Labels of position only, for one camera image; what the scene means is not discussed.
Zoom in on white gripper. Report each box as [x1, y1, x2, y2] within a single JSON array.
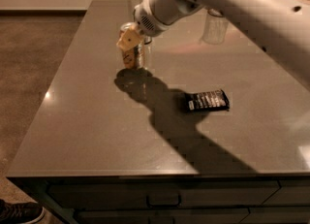
[[116, 0, 168, 51]]

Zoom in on orange soda can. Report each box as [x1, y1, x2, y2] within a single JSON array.
[[119, 22, 144, 70]]

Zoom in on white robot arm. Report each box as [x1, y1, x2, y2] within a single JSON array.
[[117, 0, 310, 88]]

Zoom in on green soda can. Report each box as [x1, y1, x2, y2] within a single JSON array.
[[143, 36, 152, 69]]

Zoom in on black snack bar wrapper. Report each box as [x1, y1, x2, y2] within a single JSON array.
[[184, 89, 230, 112]]

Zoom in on lower drawer front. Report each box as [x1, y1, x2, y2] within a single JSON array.
[[75, 208, 249, 224]]

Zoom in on dark shoe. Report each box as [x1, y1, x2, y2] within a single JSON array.
[[0, 200, 45, 224]]

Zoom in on right drawer front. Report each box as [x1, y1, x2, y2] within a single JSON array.
[[264, 178, 310, 206]]

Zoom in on upper drawer with handle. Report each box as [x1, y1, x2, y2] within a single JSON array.
[[48, 181, 279, 210]]

